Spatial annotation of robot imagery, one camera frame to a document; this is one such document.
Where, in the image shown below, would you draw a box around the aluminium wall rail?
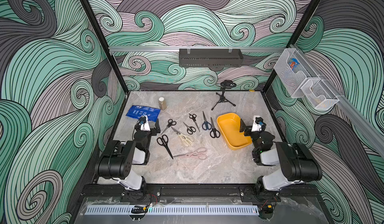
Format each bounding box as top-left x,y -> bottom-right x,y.
289,44 -> 384,158
109,45 -> 286,53

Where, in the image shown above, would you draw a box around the pink scissors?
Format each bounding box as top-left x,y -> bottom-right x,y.
174,148 -> 208,160

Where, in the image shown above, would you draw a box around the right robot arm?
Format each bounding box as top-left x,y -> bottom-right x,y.
239,115 -> 323,194

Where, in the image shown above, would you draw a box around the small clear wall bin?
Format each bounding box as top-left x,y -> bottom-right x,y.
301,78 -> 339,111

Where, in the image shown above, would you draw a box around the aluminium wall rail right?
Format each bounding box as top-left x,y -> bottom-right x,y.
289,44 -> 384,158

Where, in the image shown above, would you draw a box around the black mini tripod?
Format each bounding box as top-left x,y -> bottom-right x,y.
211,80 -> 237,111

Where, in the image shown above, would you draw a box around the yellow storage box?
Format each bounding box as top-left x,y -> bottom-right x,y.
217,113 -> 252,150

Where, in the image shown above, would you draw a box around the cream kitchen scissors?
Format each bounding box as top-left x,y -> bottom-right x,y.
172,127 -> 196,148

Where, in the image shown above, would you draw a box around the black wall shelf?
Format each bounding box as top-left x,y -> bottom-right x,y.
179,49 -> 244,68

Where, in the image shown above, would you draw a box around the blue handled scissors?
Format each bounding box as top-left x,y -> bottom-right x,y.
202,112 -> 212,131

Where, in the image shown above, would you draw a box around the large clear wall bin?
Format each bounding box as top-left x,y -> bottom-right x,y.
274,48 -> 311,98

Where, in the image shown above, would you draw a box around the aluminium wall rail back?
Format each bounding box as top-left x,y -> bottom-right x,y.
109,45 -> 286,53

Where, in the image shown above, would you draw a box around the blue snack bag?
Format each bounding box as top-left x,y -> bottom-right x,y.
126,105 -> 161,122

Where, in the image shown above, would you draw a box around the large black scissors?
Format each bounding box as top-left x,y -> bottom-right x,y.
157,135 -> 174,159

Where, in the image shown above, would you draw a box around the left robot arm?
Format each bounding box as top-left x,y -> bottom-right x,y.
95,115 -> 161,191

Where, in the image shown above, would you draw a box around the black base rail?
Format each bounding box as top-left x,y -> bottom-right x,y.
81,184 -> 320,204

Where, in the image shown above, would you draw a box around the small black scissors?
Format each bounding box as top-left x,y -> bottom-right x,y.
161,119 -> 177,134
183,122 -> 196,135
189,114 -> 200,132

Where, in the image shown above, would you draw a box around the small spice bottle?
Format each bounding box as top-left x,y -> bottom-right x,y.
159,97 -> 167,110

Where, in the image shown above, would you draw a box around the white slotted cable duct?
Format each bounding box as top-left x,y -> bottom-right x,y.
85,205 -> 260,216

